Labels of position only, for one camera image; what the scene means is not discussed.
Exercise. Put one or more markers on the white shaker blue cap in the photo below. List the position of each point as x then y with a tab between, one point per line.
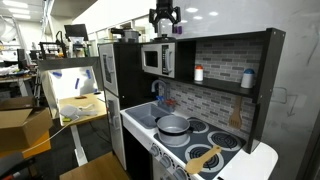
247	80

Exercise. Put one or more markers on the white plastic tool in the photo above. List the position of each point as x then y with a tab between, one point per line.
70	110

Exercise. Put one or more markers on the blue tape strip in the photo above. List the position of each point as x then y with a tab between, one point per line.
57	74
77	83
88	74

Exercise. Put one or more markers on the white black toy kitchen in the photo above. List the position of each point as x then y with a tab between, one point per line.
263	100

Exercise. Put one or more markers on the toy microwave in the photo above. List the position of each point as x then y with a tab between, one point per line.
156	60

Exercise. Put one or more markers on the open cardboard box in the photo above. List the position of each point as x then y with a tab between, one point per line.
20	126

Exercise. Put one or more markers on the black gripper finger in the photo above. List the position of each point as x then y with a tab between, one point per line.
176	15
153	18

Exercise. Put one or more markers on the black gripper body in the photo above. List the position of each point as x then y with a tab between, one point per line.
165	6

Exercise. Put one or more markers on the white oven door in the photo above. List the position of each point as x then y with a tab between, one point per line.
158	171

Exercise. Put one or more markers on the white shaker orange cap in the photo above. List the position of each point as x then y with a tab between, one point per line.
198	74

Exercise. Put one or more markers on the short white fridge door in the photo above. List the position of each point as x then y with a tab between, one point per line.
113	66

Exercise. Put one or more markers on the yellow box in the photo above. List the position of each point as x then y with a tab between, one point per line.
36	146

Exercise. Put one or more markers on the cluttered white desk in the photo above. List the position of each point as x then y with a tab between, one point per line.
13	79

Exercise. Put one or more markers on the white panel board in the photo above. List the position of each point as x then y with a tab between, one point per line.
66	90

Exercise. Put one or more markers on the tall white fridge door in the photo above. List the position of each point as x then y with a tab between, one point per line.
116	140

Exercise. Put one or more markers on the black monitor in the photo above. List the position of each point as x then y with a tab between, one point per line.
76	31

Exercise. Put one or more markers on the grey toy pot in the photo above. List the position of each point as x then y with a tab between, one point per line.
172	130

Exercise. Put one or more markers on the black equipment stand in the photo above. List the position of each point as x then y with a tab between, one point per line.
53	46

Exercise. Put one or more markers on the wooden desk white leg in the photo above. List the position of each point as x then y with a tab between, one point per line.
90	105

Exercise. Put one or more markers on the light wooden spoon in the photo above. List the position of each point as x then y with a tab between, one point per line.
200	161

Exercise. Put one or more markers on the low wooden table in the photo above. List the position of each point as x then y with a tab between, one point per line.
96	168

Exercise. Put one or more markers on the small brown object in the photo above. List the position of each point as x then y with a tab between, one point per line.
81	97

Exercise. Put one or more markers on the grey pot with lid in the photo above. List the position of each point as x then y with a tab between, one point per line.
131	36

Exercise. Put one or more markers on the slotted wooden spatula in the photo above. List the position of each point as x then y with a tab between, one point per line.
235	120

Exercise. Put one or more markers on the grey tabletop slab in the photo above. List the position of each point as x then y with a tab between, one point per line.
66	62

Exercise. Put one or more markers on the grey sink basin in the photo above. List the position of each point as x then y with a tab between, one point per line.
146	115

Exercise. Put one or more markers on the purple toy cup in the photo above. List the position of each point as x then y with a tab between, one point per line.
180	30

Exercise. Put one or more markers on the grey stove knob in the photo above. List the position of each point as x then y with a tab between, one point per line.
154	150
180	174
165	161

